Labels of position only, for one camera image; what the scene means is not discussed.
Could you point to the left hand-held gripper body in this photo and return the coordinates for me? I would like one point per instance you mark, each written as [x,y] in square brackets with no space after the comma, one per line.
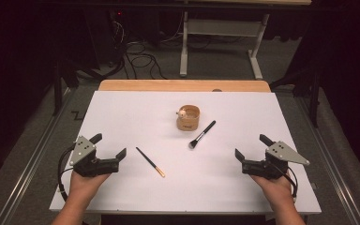
[84,165]

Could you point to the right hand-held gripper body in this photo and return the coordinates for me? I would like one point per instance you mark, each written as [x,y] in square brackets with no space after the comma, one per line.
[275,165]

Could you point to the black silver makeup brush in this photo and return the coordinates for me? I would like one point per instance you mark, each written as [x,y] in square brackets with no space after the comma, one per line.
[203,133]

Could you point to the tan bear pen holder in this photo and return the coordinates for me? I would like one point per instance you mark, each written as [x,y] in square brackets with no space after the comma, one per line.
[187,125]

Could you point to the person's left hand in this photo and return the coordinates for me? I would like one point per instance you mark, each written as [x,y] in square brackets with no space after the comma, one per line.
[82,186]

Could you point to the person's right hand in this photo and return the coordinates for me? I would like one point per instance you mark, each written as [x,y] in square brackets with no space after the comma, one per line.
[278,190]

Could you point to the black metal stand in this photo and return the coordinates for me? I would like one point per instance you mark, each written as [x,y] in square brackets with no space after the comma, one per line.
[315,100]
[57,90]

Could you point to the white table board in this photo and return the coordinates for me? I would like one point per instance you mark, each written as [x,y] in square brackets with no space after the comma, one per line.
[168,193]

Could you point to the black equipment case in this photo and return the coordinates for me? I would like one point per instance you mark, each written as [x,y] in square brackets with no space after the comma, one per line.
[103,37]

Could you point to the aluminium floor rail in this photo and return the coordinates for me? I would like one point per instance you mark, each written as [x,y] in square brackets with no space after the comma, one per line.
[28,168]
[331,168]

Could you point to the white metal desk frame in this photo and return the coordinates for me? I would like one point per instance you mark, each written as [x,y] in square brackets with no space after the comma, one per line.
[222,28]

